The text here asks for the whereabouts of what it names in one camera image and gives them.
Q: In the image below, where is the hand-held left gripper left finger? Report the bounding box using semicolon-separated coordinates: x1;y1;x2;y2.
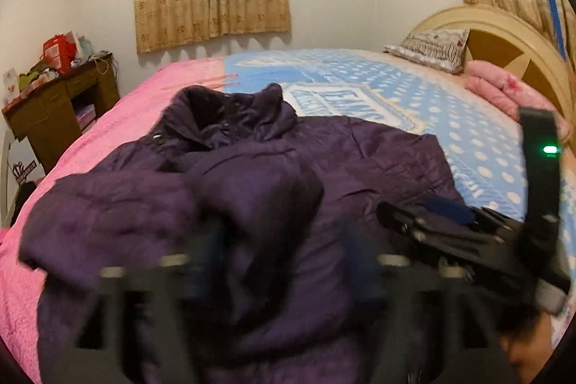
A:
58;222;226;384

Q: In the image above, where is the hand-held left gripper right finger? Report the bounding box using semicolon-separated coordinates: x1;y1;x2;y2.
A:
339;222;509;384

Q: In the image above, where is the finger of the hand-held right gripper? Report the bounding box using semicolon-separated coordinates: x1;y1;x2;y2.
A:
425;197;526;237
377;202;523;273

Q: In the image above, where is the purple padded jacket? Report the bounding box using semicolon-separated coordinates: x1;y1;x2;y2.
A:
18;83;473;384

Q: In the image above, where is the person's right hand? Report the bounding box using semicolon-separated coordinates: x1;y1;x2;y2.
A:
506;314;553;382

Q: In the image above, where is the folded pink quilt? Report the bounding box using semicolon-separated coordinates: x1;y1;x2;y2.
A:
463;60;570;134

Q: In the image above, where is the blue dotted blanket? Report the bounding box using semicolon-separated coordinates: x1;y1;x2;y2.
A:
222;48;576;351

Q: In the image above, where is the pink fleece blanket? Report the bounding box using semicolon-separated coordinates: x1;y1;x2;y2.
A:
0;55;226;372

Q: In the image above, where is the striped patterned pillow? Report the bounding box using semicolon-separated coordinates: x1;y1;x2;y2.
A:
383;28;471;74

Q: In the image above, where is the cream wooden bed headboard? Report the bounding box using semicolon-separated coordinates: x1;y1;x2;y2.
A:
411;5;576;128

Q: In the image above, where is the stack of books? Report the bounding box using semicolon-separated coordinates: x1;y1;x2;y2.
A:
76;104;98;131

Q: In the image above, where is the brown wooden desk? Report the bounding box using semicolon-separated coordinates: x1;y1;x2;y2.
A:
2;53;121;176

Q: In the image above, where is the white gift bag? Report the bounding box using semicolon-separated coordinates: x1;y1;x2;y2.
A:
67;31;96;62

